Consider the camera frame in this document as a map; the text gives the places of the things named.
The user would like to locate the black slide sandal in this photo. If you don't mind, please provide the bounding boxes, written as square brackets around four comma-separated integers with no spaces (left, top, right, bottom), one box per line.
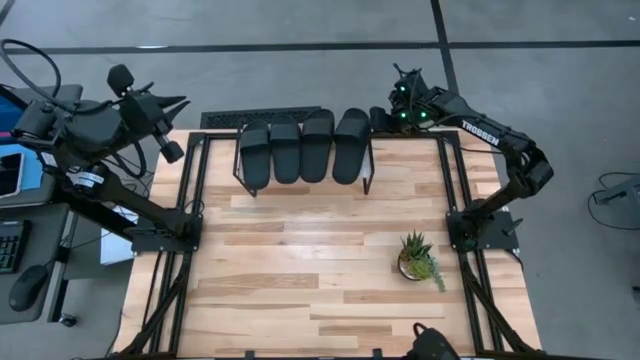
[269,115,303,185]
[300,108,336,184]
[239,119,272,192]
[331,107,372,186]

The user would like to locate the grey side desk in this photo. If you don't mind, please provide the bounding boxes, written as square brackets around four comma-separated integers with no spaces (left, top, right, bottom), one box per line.
[0,202,72,326]

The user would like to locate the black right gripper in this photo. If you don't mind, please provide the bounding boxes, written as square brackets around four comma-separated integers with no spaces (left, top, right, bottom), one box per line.
[368,62,436,135]

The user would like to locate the wooden shelf black metal legs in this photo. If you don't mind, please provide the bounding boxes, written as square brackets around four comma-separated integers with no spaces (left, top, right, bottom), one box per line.
[232,122,376,198]

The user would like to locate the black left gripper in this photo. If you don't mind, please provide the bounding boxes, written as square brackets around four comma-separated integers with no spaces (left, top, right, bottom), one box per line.
[106,63,193,165]

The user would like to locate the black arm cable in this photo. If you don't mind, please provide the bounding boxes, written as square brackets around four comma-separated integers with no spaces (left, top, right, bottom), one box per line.
[0,38,116,114]

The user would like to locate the grey floor device with cable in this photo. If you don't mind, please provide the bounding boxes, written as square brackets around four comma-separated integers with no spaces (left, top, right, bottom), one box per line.
[582,171,640,235]

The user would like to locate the smartphone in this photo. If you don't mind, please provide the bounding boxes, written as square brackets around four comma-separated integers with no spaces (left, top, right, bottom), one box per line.
[0,152,25,198]

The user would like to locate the black computer mouse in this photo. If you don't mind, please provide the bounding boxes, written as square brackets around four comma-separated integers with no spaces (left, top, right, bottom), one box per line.
[8,264,50,313]

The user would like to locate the grey computer monitor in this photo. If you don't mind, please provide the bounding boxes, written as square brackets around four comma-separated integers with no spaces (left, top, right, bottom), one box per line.
[0,83,84,209]

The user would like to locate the black rounded device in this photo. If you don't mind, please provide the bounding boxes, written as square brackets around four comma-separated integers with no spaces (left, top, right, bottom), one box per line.
[405,322,462,360]

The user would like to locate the black support beam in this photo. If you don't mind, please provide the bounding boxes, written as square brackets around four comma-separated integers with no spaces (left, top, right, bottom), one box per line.
[49,184,139,241]

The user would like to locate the black keyboard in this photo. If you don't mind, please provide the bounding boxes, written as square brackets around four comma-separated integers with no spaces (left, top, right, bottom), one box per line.
[0,219,32,276]

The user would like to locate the black floor vent grille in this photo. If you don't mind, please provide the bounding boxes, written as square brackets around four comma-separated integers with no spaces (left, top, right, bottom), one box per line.
[199,105,323,131]

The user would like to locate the white box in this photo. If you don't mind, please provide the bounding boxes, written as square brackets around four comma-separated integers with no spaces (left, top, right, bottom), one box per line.
[99,203,139,266]

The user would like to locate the potted green succulent plant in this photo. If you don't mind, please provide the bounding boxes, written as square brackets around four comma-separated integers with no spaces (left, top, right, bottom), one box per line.
[397,230,448,294]

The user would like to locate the black metal table frame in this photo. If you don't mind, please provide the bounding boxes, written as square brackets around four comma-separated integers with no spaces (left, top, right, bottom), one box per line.
[112,128,546,360]

